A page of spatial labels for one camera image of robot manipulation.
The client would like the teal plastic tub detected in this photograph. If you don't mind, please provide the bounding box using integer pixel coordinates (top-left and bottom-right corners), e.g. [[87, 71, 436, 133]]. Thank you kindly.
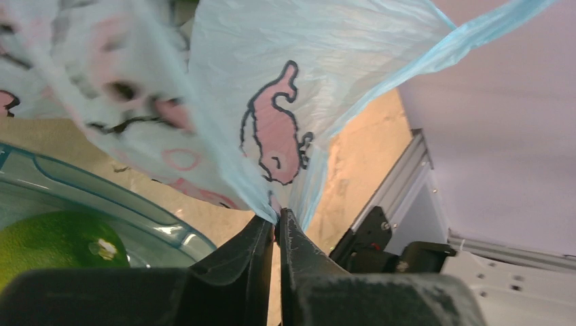
[[1, 143, 216, 268]]

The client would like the light blue plastic bag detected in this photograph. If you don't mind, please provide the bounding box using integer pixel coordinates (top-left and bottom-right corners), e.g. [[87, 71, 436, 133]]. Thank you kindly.
[[1, 1, 550, 227]]

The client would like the aluminium frame rail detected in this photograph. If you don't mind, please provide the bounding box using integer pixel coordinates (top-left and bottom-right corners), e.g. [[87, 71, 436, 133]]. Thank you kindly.
[[351, 129, 575, 272]]

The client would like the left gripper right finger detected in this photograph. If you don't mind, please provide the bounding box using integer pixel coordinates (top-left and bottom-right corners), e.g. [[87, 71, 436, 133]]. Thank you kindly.
[[275, 209, 486, 326]]

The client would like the green yellow fake mango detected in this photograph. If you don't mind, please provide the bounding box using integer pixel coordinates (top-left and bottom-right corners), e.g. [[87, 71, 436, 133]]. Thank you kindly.
[[1, 211, 130, 289]]

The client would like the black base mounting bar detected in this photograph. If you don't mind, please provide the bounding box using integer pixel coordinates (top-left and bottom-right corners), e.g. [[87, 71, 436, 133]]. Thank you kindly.
[[329, 206, 393, 272]]

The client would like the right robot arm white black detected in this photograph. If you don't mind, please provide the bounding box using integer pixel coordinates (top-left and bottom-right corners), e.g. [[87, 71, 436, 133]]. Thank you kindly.
[[331, 240, 575, 325]]

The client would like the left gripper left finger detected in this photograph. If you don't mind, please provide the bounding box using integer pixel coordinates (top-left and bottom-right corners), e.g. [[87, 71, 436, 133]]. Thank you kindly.
[[1, 217, 274, 325]]

